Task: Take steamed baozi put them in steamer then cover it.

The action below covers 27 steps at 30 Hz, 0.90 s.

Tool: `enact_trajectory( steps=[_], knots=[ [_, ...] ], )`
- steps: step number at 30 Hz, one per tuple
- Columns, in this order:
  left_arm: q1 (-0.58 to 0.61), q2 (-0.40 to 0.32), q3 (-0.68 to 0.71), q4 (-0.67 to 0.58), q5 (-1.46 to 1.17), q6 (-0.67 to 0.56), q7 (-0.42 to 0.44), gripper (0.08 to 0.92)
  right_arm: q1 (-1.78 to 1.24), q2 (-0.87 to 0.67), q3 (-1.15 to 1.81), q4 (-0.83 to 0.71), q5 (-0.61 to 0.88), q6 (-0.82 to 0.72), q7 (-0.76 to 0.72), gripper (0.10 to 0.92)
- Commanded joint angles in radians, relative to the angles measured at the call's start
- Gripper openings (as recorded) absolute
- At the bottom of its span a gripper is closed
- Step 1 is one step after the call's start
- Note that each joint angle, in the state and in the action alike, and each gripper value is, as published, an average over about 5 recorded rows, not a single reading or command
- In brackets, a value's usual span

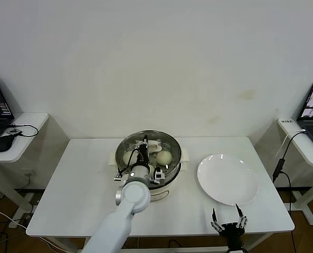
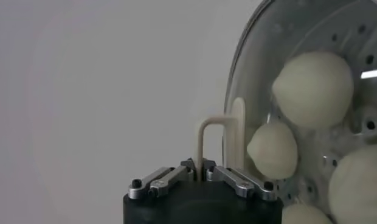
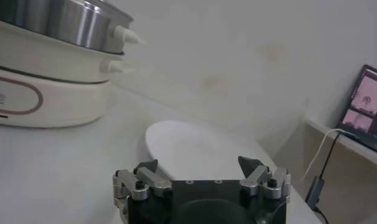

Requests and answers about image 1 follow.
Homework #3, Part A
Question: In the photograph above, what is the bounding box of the black cable with adapter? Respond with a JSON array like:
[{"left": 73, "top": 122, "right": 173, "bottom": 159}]
[{"left": 272, "top": 130, "right": 306, "bottom": 253}]

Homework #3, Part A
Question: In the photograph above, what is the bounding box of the thin black desk cable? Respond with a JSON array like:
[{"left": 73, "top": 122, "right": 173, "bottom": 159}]
[{"left": 12, "top": 122, "right": 40, "bottom": 138}]

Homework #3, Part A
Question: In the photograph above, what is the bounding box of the small black patterned device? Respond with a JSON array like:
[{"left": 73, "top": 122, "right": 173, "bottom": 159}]
[{"left": 7, "top": 128, "right": 23, "bottom": 138}]

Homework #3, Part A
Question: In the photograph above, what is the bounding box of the white side desk with mouse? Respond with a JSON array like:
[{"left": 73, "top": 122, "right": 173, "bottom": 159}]
[{"left": 0, "top": 112, "right": 50, "bottom": 215}]

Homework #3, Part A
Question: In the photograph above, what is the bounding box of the perforated steel steamer basket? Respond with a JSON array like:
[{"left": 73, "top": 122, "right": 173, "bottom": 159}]
[{"left": 116, "top": 129, "right": 183, "bottom": 186}]

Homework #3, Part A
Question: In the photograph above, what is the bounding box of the white flat cable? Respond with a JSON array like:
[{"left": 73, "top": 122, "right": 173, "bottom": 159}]
[{"left": 274, "top": 129, "right": 306, "bottom": 159}]

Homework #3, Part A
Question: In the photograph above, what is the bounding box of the cream electric cooking pot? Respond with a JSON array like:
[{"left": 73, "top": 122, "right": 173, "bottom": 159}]
[{"left": 108, "top": 147, "right": 191, "bottom": 203}]

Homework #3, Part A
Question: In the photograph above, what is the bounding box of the white round plate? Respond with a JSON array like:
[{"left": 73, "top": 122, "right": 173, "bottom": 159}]
[{"left": 197, "top": 153, "right": 259, "bottom": 206}]

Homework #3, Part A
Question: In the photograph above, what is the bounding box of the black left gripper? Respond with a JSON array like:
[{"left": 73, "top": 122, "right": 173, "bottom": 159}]
[{"left": 137, "top": 134, "right": 150, "bottom": 167}]

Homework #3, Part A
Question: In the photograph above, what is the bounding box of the white black left wrist module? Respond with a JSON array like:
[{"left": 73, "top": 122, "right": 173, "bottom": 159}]
[{"left": 152, "top": 168, "right": 165, "bottom": 186}]

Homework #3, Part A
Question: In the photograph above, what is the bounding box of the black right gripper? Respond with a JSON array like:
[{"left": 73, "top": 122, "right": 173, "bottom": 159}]
[{"left": 211, "top": 203, "right": 248, "bottom": 250}]

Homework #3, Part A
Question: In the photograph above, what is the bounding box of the white floor power strip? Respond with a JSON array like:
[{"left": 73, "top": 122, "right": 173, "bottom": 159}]
[{"left": 8, "top": 213, "right": 29, "bottom": 229}]

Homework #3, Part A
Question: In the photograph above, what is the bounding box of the black computer mouse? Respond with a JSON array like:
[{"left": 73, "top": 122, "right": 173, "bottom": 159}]
[{"left": 0, "top": 134, "right": 16, "bottom": 153}]

